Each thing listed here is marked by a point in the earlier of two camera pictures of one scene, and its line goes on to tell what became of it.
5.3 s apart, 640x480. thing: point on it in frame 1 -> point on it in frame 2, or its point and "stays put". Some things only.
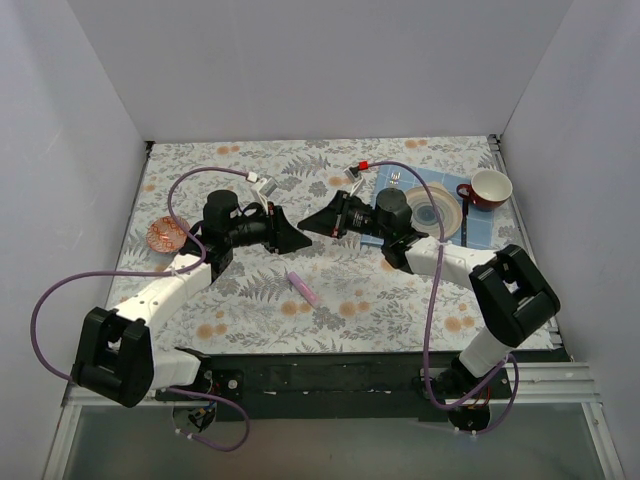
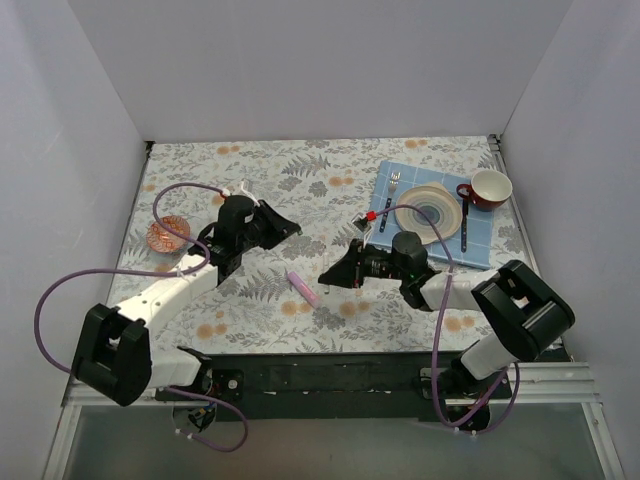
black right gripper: [339, 215] -> [358, 265]
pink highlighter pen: [309, 295] stays put
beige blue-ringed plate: [424, 216] stays put
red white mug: [488, 189] stays put
